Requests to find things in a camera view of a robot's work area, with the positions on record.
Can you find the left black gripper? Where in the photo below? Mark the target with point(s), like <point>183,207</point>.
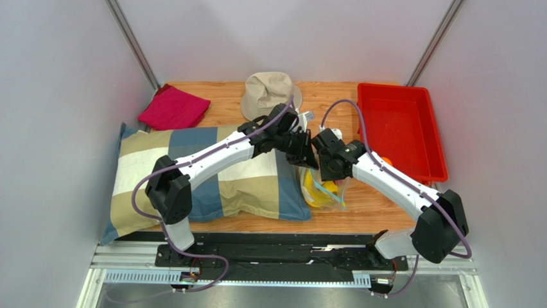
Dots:
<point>305,156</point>

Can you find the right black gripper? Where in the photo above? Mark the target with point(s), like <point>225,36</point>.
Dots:
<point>324,145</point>

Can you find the clear zip top bag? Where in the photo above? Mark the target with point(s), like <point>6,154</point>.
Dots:
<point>342,187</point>

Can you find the fake banana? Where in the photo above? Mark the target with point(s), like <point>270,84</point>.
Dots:
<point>316,193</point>

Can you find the fake orange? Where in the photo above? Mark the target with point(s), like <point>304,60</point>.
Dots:
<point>387,160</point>

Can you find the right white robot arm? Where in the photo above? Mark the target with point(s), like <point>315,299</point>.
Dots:
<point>440,218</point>

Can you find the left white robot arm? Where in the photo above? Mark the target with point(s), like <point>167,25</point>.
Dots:
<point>170,185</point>

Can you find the plaid pillow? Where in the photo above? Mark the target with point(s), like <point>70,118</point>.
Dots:
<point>265,186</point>

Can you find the red plastic bin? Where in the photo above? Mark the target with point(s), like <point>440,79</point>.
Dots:
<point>400,125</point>

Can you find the beige bucket hat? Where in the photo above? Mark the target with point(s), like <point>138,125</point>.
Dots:
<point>265,90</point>

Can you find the magenta folded cloth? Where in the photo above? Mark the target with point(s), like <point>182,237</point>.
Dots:
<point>174,109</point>

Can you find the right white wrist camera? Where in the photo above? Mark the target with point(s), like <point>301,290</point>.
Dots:
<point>335,131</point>

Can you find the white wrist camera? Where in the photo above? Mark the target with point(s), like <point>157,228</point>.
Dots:
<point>303,120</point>
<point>335,131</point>

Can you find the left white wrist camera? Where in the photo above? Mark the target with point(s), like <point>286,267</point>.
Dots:
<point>303,120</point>

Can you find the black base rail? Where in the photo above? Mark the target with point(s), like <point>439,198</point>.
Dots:
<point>255,257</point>

